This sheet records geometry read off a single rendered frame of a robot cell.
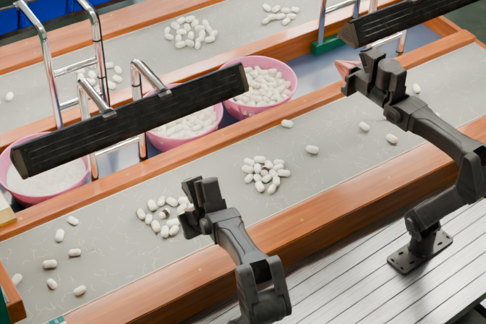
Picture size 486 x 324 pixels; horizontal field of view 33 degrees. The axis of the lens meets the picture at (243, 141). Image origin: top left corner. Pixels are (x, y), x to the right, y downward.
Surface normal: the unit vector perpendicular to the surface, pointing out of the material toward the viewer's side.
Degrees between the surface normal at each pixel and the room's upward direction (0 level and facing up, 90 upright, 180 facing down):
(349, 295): 0
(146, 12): 0
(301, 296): 0
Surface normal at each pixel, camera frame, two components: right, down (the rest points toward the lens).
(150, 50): 0.01, -0.74
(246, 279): 0.26, -0.04
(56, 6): 0.47, 0.09
